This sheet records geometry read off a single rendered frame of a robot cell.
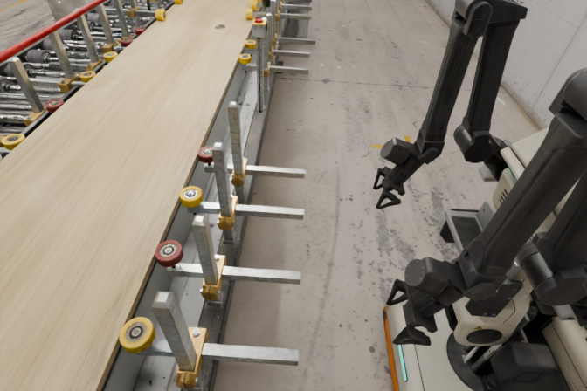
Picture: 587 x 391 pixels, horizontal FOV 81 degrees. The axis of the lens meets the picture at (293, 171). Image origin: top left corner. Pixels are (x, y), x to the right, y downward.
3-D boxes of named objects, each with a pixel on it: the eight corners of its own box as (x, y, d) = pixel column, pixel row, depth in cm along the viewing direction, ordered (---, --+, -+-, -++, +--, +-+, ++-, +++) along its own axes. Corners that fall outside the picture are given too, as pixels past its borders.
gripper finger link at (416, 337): (384, 348, 75) (415, 332, 70) (380, 318, 81) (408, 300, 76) (408, 358, 77) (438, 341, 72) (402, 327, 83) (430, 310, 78)
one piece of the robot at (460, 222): (476, 241, 116) (504, 195, 102) (511, 321, 95) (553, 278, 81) (429, 237, 116) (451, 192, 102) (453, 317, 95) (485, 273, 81)
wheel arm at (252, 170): (304, 174, 152) (305, 168, 149) (304, 180, 149) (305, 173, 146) (206, 168, 152) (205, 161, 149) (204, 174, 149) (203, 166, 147)
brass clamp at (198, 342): (210, 336, 98) (209, 328, 94) (198, 390, 88) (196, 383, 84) (189, 334, 98) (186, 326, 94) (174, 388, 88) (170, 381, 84)
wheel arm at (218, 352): (297, 354, 95) (298, 347, 92) (297, 367, 92) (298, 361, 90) (141, 343, 95) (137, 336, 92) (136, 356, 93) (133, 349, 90)
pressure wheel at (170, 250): (162, 284, 109) (154, 263, 101) (161, 263, 114) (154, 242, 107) (188, 277, 111) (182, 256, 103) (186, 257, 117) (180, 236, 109)
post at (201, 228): (224, 305, 122) (207, 214, 90) (221, 314, 119) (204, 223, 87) (214, 304, 122) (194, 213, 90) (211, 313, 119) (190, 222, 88)
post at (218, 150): (235, 238, 137) (224, 141, 105) (233, 245, 134) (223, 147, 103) (226, 238, 137) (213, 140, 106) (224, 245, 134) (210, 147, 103)
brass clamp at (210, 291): (228, 264, 118) (226, 255, 114) (219, 301, 107) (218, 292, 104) (210, 263, 118) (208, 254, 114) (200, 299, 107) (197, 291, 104)
